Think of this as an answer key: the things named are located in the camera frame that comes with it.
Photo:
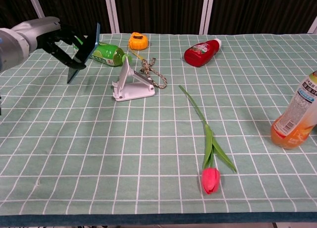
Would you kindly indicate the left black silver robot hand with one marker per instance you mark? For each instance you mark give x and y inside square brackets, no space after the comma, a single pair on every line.
[42,31]

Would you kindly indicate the black smartphone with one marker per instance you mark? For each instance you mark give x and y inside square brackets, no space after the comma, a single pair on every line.
[86,49]

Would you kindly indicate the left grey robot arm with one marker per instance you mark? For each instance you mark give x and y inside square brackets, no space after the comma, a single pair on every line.
[11,49]

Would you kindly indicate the white folding phone stand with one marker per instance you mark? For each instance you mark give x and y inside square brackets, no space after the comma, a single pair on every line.
[133,91]

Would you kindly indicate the green plastic drink bottle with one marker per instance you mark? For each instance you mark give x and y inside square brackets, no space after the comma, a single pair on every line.
[109,54]

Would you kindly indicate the orange tape measure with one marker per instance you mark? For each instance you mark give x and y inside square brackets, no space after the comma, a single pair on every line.
[138,40]

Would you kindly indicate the black pleated curtain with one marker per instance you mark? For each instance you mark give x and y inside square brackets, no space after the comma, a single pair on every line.
[161,10]

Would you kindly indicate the green checked tablecloth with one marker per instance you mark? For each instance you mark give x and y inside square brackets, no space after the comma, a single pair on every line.
[148,138]

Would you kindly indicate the red ketchup squeeze bottle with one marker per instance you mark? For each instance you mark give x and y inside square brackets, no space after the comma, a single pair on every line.
[200,53]

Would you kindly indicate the artificial pink tulip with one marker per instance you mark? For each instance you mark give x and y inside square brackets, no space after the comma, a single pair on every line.
[210,179]

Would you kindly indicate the orange juice bottle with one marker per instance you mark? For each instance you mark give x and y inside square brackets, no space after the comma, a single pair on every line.
[292,119]

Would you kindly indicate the white aluminium frame post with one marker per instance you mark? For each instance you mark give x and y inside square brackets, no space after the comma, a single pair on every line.
[314,28]
[207,12]
[37,2]
[112,12]

